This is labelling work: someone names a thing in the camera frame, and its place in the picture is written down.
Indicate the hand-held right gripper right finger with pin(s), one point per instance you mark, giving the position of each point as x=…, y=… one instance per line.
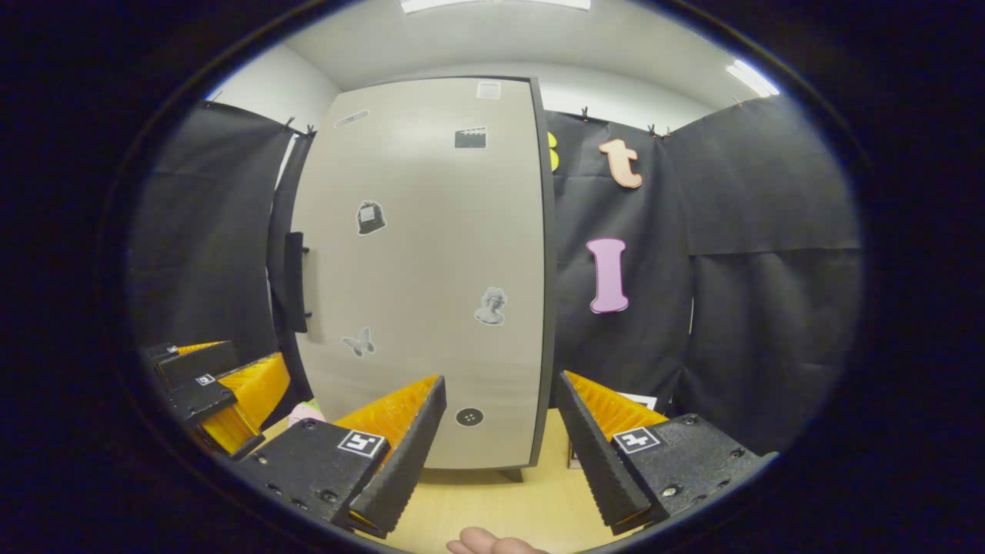
x=592, y=454

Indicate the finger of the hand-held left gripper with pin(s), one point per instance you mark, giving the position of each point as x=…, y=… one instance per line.
x=204, y=400
x=200, y=365

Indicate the rectangular ceiling light panel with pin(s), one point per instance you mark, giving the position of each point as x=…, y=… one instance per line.
x=492, y=5

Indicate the black backdrop cloth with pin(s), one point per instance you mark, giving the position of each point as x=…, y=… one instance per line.
x=754, y=308

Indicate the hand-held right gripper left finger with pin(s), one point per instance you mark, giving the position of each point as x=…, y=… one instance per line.
x=408, y=462

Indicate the beige cabinet door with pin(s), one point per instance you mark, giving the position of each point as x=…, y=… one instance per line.
x=431, y=254

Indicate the narrow ceiling light strip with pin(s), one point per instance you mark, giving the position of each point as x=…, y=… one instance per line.
x=752, y=77

